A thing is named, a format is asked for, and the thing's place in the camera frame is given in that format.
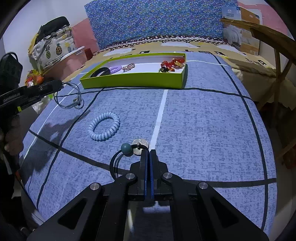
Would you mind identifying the black tie with teal bead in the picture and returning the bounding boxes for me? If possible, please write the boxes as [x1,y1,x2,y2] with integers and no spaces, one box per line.
[109,138,149,180]

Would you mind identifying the light blue spiral hair tie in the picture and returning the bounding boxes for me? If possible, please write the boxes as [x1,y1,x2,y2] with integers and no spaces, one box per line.
[87,111,121,142]

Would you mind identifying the black wrist band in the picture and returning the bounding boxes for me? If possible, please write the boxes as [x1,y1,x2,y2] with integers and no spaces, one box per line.
[90,67,111,78]

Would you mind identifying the gold chain hair clip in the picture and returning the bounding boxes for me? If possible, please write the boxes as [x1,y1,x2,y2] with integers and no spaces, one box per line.
[122,63,135,72]

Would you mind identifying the red bead bracelet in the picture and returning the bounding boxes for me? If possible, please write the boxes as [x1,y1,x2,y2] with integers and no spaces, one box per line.
[160,60,176,71]

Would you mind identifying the grey tie with gold flower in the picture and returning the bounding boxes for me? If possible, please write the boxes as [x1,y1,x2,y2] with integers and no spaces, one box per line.
[53,82,85,109]

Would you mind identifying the red knotted cord charm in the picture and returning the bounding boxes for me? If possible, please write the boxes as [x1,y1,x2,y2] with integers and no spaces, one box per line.
[172,58,185,68]

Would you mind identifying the person left hand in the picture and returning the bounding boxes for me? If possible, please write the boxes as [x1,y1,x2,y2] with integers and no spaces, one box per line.
[1,115,23,156]

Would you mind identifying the colourful snack bags pile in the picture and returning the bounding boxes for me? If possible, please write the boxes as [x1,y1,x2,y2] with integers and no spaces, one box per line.
[25,69,44,87]

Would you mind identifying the pink storage bin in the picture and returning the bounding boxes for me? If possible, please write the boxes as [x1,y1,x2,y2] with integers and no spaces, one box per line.
[43,46,93,80]

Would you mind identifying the pineapple print storage bag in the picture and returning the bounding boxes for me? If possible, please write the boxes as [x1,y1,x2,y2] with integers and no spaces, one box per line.
[28,26,76,72]

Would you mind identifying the black bag on top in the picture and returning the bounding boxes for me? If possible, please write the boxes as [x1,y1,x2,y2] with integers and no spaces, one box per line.
[38,16,70,39]

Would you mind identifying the blue patterned bed mat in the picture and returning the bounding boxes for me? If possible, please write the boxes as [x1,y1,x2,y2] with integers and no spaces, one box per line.
[21,53,277,233]

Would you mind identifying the green shallow tray box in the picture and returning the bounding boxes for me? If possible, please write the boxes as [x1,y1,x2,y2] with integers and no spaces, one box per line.
[80,53,187,89]

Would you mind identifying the blue floral headboard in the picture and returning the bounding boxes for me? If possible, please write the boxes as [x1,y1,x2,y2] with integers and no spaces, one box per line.
[84,0,238,49]

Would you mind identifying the beige cartoon bed sheet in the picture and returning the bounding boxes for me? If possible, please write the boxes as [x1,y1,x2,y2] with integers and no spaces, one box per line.
[62,34,296,110]

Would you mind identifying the cardboard bedding box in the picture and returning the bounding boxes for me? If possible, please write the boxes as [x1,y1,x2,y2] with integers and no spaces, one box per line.
[222,6,260,56]

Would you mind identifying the wooden side table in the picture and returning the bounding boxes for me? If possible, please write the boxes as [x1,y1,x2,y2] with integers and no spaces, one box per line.
[220,17,296,163]

